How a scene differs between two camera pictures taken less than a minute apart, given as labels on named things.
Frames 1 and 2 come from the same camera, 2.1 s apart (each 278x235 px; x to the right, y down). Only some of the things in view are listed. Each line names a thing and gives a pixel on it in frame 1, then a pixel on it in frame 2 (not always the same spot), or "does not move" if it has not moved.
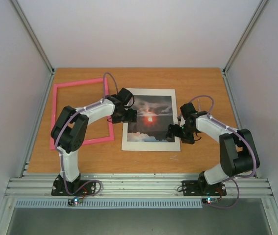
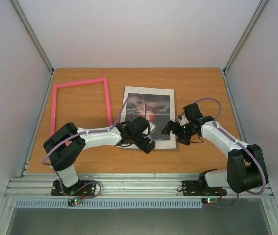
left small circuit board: [75, 200] does not move
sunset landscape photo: [154, 115] does not move
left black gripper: [133, 116] -> [151, 147]
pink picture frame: [54, 109] does not move
